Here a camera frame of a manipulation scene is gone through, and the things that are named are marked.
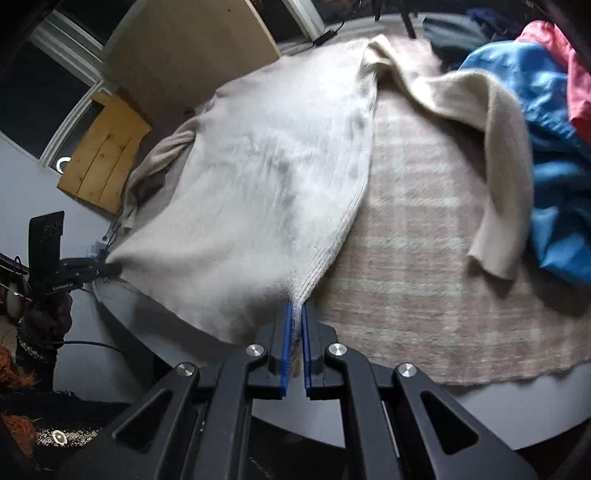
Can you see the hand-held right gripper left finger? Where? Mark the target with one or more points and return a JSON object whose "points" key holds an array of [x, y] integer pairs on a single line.
{"points": [[286, 350]]}

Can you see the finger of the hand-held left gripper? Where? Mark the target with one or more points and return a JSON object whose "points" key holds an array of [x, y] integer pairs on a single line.
{"points": [[104, 268]]}

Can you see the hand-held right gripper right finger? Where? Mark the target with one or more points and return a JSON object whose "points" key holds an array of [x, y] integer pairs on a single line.
{"points": [[308, 355]]}

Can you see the cream knit sweater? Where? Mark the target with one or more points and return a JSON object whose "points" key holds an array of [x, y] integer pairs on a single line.
{"points": [[258, 175]]}

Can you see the person's left hand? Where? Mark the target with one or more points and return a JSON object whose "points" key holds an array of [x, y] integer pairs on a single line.
{"points": [[46, 316]]}

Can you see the wooden plank board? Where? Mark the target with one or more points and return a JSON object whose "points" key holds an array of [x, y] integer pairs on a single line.
{"points": [[104, 152]]}

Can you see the beige checked cloth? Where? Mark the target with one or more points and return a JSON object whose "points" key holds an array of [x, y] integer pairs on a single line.
{"points": [[415, 286]]}

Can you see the person's dark sparkly clothing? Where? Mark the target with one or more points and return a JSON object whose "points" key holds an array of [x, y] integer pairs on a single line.
{"points": [[69, 424]]}

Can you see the large beige panel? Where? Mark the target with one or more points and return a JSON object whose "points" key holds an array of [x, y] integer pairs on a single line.
{"points": [[194, 50]]}

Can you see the black power adapter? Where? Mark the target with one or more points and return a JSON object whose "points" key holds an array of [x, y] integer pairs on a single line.
{"points": [[325, 36]]}

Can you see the blue garment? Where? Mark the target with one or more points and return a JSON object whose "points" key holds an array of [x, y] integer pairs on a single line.
{"points": [[549, 138]]}

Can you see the dark garment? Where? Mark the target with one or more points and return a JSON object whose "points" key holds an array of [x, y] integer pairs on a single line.
{"points": [[450, 37]]}

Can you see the pink garment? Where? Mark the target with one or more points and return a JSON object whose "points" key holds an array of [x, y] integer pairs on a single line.
{"points": [[570, 69]]}

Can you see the white window frame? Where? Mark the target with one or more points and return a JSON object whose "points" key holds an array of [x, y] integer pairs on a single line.
{"points": [[69, 74]]}

